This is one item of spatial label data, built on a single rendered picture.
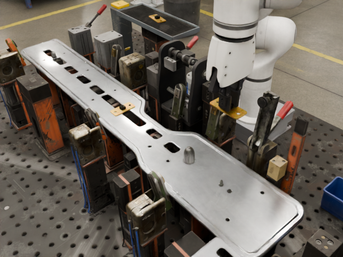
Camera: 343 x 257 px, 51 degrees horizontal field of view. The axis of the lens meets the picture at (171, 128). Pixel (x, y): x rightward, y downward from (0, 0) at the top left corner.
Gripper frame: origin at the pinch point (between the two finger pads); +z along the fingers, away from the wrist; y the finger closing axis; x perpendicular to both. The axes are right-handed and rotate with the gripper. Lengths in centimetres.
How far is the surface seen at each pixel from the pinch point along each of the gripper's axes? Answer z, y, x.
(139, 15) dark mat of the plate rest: 11, -32, -78
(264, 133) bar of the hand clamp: 16.2, -13.6, 1.4
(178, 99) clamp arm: 21.8, -12.7, -32.0
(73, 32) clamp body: 21, -13, -103
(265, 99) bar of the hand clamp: 5.6, -12.8, 0.8
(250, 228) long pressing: 27.3, 4.9, 14.0
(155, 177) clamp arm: 15.9, 17.9, -4.7
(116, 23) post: 19, -30, -95
